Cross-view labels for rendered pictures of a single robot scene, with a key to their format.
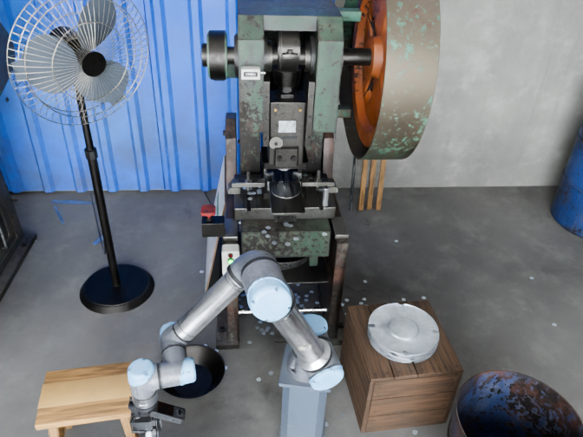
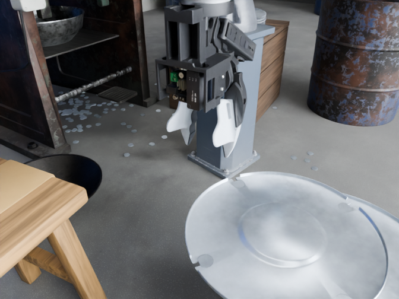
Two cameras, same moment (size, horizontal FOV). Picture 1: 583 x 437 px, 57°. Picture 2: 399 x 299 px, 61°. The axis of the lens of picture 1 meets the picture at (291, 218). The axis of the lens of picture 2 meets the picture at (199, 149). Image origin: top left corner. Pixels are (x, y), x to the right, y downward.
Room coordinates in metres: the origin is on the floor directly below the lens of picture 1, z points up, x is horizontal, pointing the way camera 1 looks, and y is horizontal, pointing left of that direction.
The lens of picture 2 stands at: (0.77, 0.75, 0.67)
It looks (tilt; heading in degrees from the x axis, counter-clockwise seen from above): 33 degrees down; 308
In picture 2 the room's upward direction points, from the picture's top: straight up
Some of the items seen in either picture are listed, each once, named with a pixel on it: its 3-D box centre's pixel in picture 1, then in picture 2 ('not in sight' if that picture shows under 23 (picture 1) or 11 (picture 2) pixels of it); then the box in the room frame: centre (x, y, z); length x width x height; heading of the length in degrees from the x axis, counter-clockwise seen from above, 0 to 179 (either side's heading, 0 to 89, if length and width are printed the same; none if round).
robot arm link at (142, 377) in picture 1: (143, 378); not in sight; (1.02, 0.41, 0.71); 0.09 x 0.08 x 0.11; 107
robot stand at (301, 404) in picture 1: (304, 404); (226, 99); (1.32, -0.08, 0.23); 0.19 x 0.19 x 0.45; 84
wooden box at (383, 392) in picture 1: (396, 363); (228, 65); (1.58, -0.48, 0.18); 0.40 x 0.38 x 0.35; 10
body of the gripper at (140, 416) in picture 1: (145, 412); (199, 53); (1.02, 0.43, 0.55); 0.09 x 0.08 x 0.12; 97
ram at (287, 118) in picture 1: (285, 127); not in sight; (2.08, 0.04, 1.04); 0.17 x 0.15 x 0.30; 6
